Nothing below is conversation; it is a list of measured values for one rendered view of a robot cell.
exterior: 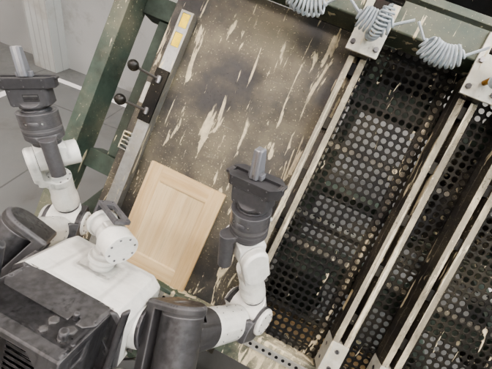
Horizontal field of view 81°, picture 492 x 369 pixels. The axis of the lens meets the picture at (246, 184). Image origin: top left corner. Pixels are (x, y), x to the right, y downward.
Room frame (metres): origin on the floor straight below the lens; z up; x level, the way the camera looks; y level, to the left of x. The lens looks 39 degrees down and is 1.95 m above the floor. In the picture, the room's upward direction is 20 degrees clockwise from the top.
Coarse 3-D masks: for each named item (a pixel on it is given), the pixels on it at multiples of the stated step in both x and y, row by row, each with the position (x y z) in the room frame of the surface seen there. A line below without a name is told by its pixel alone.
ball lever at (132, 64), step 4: (132, 60) 0.89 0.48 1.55; (128, 64) 0.88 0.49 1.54; (132, 64) 0.88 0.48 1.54; (136, 64) 0.89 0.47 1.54; (132, 68) 0.88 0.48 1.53; (136, 68) 0.88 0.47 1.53; (140, 68) 0.91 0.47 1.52; (144, 72) 0.92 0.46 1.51; (148, 72) 0.93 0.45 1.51; (152, 76) 0.94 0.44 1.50; (160, 76) 0.96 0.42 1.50; (156, 80) 0.95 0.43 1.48; (160, 80) 0.96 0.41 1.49
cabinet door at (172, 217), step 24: (168, 168) 0.81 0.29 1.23; (144, 192) 0.75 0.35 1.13; (168, 192) 0.76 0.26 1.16; (192, 192) 0.77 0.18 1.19; (216, 192) 0.78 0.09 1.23; (144, 216) 0.70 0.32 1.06; (168, 216) 0.71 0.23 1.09; (192, 216) 0.72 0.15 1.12; (216, 216) 0.73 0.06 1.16; (144, 240) 0.65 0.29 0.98; (168, 240) 0.66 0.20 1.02; (192, 240) 0.67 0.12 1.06; (144, 264) 0.59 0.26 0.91; (168, 264) 0.61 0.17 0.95; (192, 264) 0.62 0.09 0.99
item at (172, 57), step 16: (192, 16) 1.10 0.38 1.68; (192, 32) 1.11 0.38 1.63; (176, 48) 1.04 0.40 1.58; (160, 64) 1.00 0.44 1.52; (176, 64) 1.03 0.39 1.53; (160, 96) 0.94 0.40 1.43; (144, 128) 0.87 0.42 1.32; (128, 144) 0.83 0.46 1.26; (144, 144) 0.85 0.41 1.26; (128, 160) 0.79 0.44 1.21; (128, 176) 0.76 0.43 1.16; (112, 192) 0.72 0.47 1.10; (96, 240) 0.61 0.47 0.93
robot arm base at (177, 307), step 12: (156, 300) 0.28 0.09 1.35; (168, 300) 0.29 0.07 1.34; (180, 300) 0.31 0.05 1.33; (192, 300) 0.32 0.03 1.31; (156, 312) 0.26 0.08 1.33; (168, 312) 0.26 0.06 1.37; (180, 312) 0.26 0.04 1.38; (192, 312) 0.27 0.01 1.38; (204, 312) 0.28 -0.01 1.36; (144, 324) 0.24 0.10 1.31; (156, 324) 0.25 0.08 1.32; (144, 336) 0.22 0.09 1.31; (156, 336) 0.23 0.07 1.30; (144, 348) 0.20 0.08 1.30; (144, 360) 0.19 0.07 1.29
